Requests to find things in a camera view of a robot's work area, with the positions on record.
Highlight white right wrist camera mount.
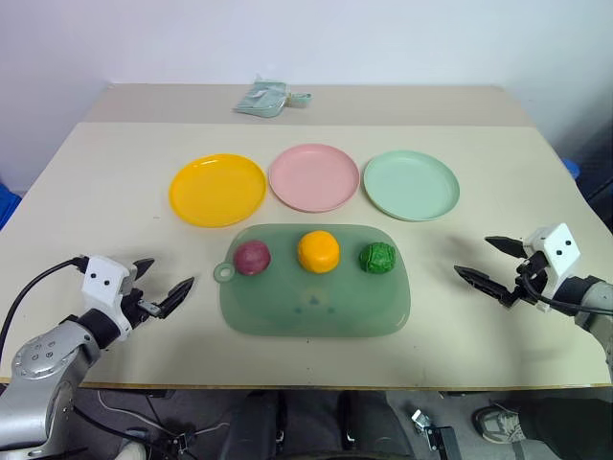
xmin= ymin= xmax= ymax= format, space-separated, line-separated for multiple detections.
xmin=521 ymin=222 xmax=581 ymax=299

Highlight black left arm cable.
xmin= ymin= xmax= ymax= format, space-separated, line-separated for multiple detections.
xmin=0 ymin=257 xmax=92 ymax=358

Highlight orange round toy fruit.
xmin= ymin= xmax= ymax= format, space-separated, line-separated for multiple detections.
xmin=297 ymin=230 xmax=341 ymax=275

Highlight green round vegetable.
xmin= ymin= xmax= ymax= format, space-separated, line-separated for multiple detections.
xmin=358 ymin=241 xmax=397 ymax=275

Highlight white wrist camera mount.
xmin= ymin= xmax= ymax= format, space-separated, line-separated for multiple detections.
xmin=521 ymin=222 xmax=581 ymax=299
xmin=79 ymin=255 xmax=139 ymax=342

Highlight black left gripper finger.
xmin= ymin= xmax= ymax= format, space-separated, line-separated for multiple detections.
xmin=132 ymin=258 xmax=156 ymax=285
xmin=157 ymin=276 xmax=195 ymax=319

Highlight yellow plastic plate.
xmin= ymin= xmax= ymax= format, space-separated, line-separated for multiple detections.
xmin=169 ymin=152 xmax=268 ymax=229

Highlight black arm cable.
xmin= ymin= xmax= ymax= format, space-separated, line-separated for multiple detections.
xmin=0 ymin=257 xmax=92 ymax=358
xmin=520 ymin=267 xmax=613 ymax=317

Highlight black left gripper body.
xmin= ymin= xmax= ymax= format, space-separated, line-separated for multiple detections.
xmin=121 ymin=275 xmax=164 ymax=330

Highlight metal clamp bracket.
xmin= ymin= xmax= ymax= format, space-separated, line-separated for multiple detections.
xmin=410 ymin=408 xmax=462 ymax=460

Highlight grey sneaker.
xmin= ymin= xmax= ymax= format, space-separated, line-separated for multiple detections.
xmin=472 ymin=403 xmax=527 ymax=445

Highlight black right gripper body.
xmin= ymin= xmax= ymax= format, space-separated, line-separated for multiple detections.
xmin=504 ymin=250 xmax=550 ymax=309

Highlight white shoe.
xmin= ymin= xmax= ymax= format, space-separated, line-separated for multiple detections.
xmin=116 ymin=440 xmax=148 ymax=460

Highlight folded pale green cloth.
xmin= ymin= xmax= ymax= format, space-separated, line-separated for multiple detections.
xmin=233 ymin=74 xmax=313 ymax=118

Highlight light green plastic plate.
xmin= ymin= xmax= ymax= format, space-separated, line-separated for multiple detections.
xmin=362 ymin=149 xmax=461 ymax=223

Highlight purple round toy fruit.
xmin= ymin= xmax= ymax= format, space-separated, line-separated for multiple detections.
xmin=233 ymin=241 xmax=272 ymax=276

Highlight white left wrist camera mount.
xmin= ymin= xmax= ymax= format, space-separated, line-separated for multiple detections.
xmin=79 ymin=255 xmax=139 ymax=342

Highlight grey trouser leg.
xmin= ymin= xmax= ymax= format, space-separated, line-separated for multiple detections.
xmin=511 ymin=397 xmax=613 ymax=460

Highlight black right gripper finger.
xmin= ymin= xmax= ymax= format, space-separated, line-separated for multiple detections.
xmin=453 ymin=265 xmax=516 ymax=310
xmin=484 ymin=235 xmax=529 ymax=261

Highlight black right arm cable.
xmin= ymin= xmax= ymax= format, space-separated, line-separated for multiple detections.
xmin=520 ymin=267 xmax=613 ymax=317

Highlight translucent green cutting mat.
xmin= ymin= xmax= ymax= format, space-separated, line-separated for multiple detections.
xmin=213 ymin=223 xmax=412 ymax=339

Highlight pink plastic plate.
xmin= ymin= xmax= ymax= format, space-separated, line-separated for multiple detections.
xmin=267 ymin=143 xmax=361 ymax=214

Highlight blue plastic crate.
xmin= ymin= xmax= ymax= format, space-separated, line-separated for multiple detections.
xmin=0 ymin=181 xmax=23 ymax=232

